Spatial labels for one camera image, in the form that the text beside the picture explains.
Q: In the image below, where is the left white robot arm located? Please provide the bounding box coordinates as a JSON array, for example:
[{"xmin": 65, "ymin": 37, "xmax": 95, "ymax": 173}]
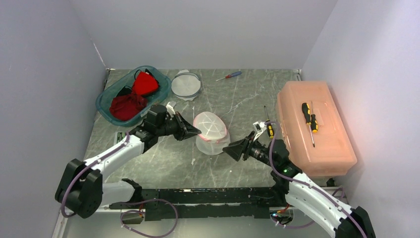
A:
[{"xmin": 55, "ymin": 104, "xmax": 201, "ymax": 218}]

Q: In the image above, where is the dark red bra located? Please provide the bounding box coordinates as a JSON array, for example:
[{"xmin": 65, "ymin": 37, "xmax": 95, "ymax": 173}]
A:
[{"xmin": 109, "ymin": 93, "xmax": 148, "ymax": 121}]

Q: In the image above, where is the medium yellow-black screwdriver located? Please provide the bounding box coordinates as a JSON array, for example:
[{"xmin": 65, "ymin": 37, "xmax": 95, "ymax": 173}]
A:
[{"xmin": 311, "ymin": 113, "xmax": 318, "ymax": 147}]

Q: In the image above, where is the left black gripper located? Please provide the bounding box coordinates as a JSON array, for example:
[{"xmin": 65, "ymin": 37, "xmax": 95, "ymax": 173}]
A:
[{"xmin": 156, "ymin": 111, "xmax": 201, "ymax": 141}]

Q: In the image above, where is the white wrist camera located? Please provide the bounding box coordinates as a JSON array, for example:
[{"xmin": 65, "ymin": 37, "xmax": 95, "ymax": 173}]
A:
[
  {"xmin": 165, "ymin": 101, "xmax": 176, "ymax": 116},
  {"xmin": 253, "ymin": 121, "xmax": 267, "ymax": 133}
]

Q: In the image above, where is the pink-trimmed white mesh laundry bag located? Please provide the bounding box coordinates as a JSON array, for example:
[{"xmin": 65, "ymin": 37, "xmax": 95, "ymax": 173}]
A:
[{"xmin": 193, "ymin": 112, "xmax": 231, "ymax": 155}]

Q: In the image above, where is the yellow-black screwdriver on table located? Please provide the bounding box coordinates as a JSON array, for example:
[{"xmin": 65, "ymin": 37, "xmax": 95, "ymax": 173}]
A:
[{"xmin": 264, "ymin": 106, "xmax": 274, "ymax": 139}]

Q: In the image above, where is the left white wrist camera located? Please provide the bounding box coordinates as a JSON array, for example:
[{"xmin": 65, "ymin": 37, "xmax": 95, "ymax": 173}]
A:
[{"xmin": 165, "ymin": 101, "xmax": 176, "ymax": 116}]

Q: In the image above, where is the red-blue small screwdriver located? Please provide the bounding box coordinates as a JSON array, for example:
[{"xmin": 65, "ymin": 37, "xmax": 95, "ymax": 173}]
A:
[{"xmin": 216, "ymin": 71, "xmax": 242, "ymax": 81}]

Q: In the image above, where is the blue-trimmed white mesh laundry bag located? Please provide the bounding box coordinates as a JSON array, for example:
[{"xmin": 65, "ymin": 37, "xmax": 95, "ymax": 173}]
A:
[{"xmin": 171, "ymin": 69, "xmax": 202, "ymax": 101}]

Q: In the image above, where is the black bra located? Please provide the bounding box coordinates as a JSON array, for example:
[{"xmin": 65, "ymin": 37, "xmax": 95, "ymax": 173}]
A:
[{"xmin": 116, "ymin": 86, "xmax": 133, "ymax": 97}]

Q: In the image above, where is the large yellow-black screwdriver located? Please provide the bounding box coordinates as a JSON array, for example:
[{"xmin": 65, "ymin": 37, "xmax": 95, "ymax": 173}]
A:
[{"xmin": 302, "ymin": 103, "xmax": 312, "ymax": 126}]

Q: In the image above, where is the black base frame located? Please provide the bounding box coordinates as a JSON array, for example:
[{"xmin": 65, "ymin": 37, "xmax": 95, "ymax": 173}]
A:
[{"xmin": 109, "ymin": 187, "xmax": 287, "ymax": 221}]

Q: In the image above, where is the orange translucent plastic box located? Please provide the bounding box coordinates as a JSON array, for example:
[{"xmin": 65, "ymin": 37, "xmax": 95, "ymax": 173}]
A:
[{"xmin": 277, "ymin": 81, "xmax": 357, "ymax": 177}]

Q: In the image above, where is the teal plastic basin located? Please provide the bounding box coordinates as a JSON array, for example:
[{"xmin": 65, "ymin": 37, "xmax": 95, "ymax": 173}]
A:
[{"xmin": 96, "ymin": 65, "xmax": 171, "ymax": 127}]

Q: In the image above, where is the green labelled small box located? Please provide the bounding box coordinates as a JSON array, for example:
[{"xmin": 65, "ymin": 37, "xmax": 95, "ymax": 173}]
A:
[{"xmin": 113, "ymin": 131, "xmax": 129, "ymax": 145}]

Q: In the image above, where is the aluminium rail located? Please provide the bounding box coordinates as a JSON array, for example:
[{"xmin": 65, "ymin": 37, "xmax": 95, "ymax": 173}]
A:
[{"xmin": 52, "ymin": 203, "xmax": 112, "ymax": 238}]

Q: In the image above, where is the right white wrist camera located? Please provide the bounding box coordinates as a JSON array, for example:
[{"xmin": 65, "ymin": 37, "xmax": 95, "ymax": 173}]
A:
[{"xmin": 253, "ymin": 121, "xmax": 267, "ymax": 133}]

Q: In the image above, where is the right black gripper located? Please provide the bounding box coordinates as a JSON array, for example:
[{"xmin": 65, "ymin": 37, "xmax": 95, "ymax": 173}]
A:
[{"xmin": 222, "ymin": 131, "xmax": 276, "ymax": 168}]

